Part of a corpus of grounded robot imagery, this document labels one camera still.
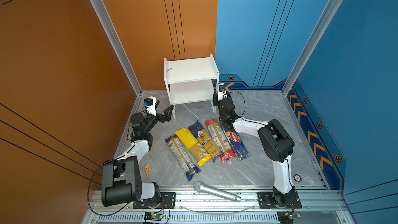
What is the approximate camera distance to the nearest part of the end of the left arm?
647 mm

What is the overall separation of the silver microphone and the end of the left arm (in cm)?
36

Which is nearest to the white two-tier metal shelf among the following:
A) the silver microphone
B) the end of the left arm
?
the end of the left arm

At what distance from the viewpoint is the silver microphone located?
2.43 ft
